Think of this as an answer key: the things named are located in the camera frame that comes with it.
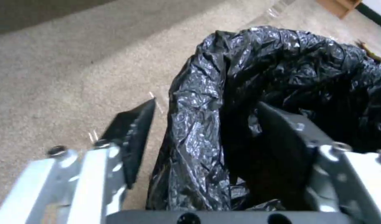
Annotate light wooden furniture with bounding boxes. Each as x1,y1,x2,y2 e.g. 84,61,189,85
314,0,365,19

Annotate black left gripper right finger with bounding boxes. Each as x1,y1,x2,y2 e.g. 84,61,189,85
256,101,381,224

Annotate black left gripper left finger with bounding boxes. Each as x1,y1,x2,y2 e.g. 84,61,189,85
0,97,156,224

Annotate clear plastic wrapper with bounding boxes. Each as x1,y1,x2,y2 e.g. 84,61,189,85
264,0,298,18

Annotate trash bin with black bag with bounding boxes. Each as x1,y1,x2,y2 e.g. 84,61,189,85
146,27,381,213

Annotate brown garbage scrap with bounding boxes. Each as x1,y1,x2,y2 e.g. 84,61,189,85
354,40,381,64

